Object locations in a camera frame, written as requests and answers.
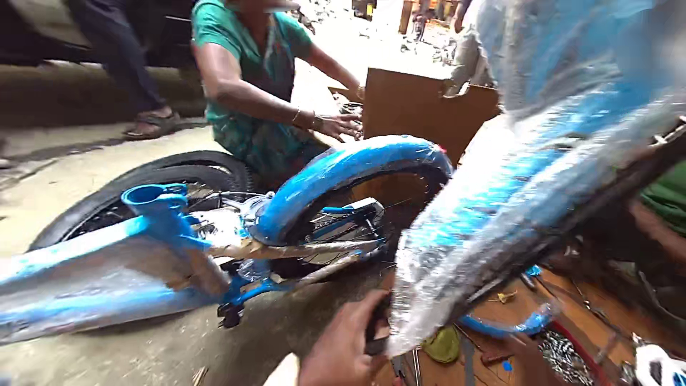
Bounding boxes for person's left hand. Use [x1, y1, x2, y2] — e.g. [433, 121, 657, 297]
[298, 289, 393, 386]

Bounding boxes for person's right hand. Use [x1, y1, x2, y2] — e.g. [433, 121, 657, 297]
[501, 333, 559, 386]

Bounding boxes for plastic-wrapped blue bicycle part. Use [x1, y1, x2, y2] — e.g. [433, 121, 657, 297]
[387, 0, 686, 359]

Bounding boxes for olive green round object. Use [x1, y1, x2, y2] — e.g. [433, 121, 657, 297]
[422, 325, 462, 364]

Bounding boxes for bicycle wheel with blue mudguard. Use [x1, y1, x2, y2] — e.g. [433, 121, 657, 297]
[245, 135, 454, 282]

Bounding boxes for curved blue mudguard piece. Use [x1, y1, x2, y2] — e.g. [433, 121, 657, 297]
[459, 303, 559, 338]

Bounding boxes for pile of metal screws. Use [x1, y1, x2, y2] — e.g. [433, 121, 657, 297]
[537, 329, 595, 386]

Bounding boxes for brown cardboard sheet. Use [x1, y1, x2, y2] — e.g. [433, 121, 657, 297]
[370, 263, 686, 386]

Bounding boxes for brown cardboard box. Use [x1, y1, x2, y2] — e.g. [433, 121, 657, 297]
[328, 68, 502, 168]

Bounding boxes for red tray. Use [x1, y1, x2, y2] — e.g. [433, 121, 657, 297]
[547, 320, 613, 386]

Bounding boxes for black bicycle tyres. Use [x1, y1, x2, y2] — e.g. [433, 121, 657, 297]
[28, 150, 254, 252]

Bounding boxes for white and blue object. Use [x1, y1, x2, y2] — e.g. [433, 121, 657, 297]
[633, 343, 686, 386]

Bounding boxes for dark vehicle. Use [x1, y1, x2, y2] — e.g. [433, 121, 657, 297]
[0, 0, 200, 69]

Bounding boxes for metal tool with red handle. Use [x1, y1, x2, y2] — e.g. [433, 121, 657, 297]
[390, 351, 408, 386]

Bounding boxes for blue bicycle frame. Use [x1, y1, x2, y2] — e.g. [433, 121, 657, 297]
[0, 183, 387, 345]

